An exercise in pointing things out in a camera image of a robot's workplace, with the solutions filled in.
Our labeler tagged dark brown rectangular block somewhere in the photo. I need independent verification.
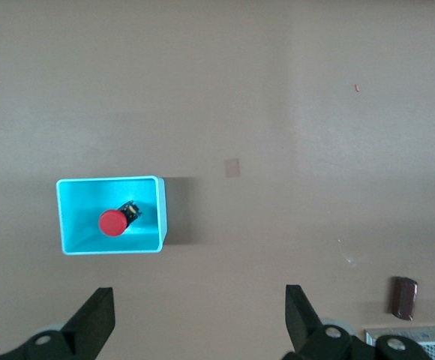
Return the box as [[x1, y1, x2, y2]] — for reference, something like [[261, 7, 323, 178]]
[[389, 276, 419, 321]]

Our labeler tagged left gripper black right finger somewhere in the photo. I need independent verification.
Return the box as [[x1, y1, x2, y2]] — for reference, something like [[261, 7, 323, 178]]
[[283, 283, 435, 360]]

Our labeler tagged red push button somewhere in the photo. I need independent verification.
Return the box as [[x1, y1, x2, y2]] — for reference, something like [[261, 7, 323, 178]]
[[97, 199, 144, 239]]

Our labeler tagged cyan plastic box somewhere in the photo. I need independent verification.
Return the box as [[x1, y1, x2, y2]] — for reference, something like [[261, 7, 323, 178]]
[[55, 175, 169, 257]]

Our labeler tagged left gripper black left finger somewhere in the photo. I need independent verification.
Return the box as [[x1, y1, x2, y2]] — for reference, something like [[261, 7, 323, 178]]
[[0, 286, 116, 360]]

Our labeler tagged square brown tape patch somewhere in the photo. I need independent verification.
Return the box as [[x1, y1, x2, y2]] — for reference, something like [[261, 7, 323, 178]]
[[223, 158, 242, 179]]

